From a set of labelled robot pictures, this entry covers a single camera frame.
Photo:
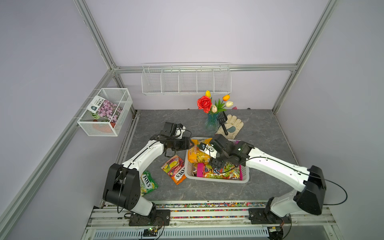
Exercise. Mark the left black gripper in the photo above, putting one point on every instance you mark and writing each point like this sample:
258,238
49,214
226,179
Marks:
184,140

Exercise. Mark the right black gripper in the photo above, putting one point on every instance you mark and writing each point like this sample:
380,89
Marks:
215,163

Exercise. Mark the pink fruit ball candy bag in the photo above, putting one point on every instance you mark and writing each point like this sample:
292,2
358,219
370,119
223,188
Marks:
229,172

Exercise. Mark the orange Fox's candy bag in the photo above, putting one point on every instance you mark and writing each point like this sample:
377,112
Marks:
175,169

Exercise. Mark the yellow orange candy bag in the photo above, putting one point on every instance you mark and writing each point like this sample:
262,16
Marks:
195,155

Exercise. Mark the white plastic perforated basket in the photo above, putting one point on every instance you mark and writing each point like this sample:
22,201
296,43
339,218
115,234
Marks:
189,166

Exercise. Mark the green Fox's candy bag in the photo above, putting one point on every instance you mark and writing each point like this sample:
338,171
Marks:
147,183

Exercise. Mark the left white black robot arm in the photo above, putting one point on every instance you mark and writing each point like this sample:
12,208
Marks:
122,187

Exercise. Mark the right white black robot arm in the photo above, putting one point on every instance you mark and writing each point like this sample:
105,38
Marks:
308,184

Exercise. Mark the beige work glove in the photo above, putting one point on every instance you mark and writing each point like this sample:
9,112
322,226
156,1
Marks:
233,126

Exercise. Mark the artificial flower bouquet in vase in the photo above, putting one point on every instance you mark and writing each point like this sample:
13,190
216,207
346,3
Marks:
213,109

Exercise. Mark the flower seed packet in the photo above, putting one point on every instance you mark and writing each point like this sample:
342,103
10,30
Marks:
103,109

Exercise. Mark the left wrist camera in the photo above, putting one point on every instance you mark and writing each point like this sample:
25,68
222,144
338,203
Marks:
180,129

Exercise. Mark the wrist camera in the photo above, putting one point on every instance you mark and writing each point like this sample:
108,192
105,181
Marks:
204,147
180,129

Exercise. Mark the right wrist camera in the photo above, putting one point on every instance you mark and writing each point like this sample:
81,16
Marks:
204,147

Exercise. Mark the white wire wall shelf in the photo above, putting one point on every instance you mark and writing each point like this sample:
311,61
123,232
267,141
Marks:
180,80

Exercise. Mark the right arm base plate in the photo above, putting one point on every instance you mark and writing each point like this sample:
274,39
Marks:
259,216

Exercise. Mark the white wire side basket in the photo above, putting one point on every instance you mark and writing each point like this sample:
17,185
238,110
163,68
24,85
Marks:
100,128

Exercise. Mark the aluminium front rail frame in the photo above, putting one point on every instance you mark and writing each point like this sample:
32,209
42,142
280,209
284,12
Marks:
209,220

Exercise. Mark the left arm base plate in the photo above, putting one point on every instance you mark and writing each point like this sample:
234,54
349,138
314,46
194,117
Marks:
155,218

